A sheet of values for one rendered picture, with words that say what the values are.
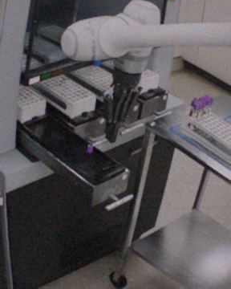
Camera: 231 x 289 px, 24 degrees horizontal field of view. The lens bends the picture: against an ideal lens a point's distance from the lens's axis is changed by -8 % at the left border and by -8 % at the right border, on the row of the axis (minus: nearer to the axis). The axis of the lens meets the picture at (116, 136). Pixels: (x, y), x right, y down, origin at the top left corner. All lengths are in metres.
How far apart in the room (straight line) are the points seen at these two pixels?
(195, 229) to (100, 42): 1.18
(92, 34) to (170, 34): 0.19
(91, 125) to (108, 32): 0.58
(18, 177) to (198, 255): 0.82
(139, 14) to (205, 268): 1.08
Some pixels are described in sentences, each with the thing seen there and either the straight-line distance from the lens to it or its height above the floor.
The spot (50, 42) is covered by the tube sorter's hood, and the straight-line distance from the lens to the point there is 1.62.
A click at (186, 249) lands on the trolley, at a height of 0.28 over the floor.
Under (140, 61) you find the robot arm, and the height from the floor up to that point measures 1.13.
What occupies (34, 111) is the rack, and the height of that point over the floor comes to 0.84.
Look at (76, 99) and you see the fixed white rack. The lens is 1.78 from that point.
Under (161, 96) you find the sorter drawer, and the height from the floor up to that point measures 0.80.
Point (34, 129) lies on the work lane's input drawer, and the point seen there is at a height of 0.80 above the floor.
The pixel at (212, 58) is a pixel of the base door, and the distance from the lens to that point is 4.08.
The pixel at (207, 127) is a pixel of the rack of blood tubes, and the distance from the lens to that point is 1.73.
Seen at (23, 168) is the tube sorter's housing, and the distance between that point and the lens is 1.67.
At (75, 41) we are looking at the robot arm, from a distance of 1.27.
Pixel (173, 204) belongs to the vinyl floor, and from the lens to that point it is 2.83.
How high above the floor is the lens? 1.71
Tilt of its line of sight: 31 degrees down
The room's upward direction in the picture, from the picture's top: 9 degrees clockwise
